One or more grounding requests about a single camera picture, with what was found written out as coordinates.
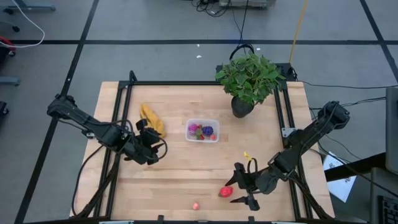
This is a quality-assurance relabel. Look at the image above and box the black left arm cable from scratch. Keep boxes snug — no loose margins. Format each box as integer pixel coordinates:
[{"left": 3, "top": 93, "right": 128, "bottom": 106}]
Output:
[{"left": 71, "top": 144, "right": 107, "bottom": 217}]

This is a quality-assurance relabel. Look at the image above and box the long black floor cable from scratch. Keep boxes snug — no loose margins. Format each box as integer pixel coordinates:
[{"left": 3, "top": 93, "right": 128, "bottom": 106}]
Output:
[
  {"left": 298, "top": 80, "right": 398, "bottom": 90},
  {"left": 309, "top": 96, "right": 387, "bottom": 111}
]

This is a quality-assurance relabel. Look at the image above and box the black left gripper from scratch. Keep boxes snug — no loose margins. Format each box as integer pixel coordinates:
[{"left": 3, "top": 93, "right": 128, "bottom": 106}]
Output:
[{"left": 123, "top": 119, "right": 165, "bottom": 166}]

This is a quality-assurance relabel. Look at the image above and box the potted green tree black pot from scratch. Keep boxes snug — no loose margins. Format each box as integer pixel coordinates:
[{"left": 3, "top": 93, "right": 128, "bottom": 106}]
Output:
[{"left": 215, "top": 53, "right": 287, "bottom": 119}]

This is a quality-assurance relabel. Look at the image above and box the grey furniture foot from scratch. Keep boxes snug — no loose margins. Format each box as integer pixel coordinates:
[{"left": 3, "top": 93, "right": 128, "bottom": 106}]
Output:
[{"left": 0, "top": 76, "right": 21, "bottom": 87}]

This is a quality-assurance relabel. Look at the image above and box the grey equipment box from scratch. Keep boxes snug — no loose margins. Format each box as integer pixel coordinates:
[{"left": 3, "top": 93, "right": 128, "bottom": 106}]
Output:
[{"left": 218, "top": 0, "right": 277, "bottom": 9}]

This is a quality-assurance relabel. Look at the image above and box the white printed paper sheet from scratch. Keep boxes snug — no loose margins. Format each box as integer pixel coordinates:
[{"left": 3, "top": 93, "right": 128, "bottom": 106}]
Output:
[{"left": 323, "top": 151, "right": 357, "bottom": 203}]

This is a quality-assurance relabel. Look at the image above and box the black keyboard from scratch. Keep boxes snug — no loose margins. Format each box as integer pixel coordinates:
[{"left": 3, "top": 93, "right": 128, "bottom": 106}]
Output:
[{"left": 377, "top": 195, "right": 398, "bottom": 224}]

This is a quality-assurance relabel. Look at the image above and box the white floor cable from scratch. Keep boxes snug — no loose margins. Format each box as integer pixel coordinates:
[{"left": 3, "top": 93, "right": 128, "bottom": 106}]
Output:
[{"left": 0, "top": 0, "right": 46, "bottom": 49}]

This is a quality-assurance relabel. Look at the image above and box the black desk bar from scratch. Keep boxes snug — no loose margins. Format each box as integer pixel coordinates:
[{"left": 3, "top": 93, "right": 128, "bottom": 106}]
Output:
[{"left": 324, "top": 152, "right": 387, "bottom": 183}]

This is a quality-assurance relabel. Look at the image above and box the yellow plush banana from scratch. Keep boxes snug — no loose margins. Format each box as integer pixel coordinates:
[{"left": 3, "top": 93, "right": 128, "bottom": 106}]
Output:
[{"left": 139, "top": 103, "right": 167, "bottom": 139}]

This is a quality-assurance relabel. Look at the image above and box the black cable tangle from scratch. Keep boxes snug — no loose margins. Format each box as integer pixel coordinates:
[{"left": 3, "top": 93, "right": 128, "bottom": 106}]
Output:
[{"left": 190, "top": 0, "right": 231, "bottom": 18}]

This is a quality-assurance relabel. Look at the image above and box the thick yellow hanging cable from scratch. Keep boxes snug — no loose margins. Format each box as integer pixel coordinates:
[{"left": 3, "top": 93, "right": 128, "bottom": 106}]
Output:
[{"left": 289, "top": 0, "right": 309, "bottom": 65}]

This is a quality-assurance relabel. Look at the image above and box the grey computer case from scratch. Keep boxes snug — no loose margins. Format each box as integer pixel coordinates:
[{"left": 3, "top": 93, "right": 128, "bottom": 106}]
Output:
[{"left": 385, "top": 86, "right": 398, "bottom": 175}]

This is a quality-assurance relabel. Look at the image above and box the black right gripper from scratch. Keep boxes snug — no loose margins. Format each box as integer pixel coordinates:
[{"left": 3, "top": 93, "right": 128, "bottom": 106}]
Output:
[{"left": 224, "top": 162, "right": 280, "bottom": 212}]

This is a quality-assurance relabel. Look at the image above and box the black aluminium table frame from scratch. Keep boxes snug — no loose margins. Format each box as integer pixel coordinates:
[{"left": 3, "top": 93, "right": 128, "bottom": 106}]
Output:
[{"left": 70, "top": 63, "right": 335, "bottom": 224}]

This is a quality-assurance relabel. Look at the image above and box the grey chair base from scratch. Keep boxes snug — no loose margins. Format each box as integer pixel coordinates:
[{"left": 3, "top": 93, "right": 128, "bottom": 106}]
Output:
[{"left": 2, "top": 0, "right": 57, "bottom": 15}]

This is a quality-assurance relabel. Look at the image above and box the red object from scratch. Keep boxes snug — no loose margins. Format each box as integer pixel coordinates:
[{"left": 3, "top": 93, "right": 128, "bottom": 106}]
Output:
[{"left": 0, "top": 35, "right": 17, "bottom": 57}]

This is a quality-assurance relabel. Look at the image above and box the clear plastic tupperware container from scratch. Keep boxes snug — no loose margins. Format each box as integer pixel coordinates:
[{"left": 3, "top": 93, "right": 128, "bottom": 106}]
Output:
[{"left": 185, "top": 118, "right": 221, "bottom": 143}]

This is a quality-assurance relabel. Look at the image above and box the red green dragon fruit plush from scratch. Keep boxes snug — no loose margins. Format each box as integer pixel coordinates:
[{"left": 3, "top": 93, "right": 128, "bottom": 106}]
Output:
[{"left": 218, "top": 185, "right": 234, "bottom": 199}]

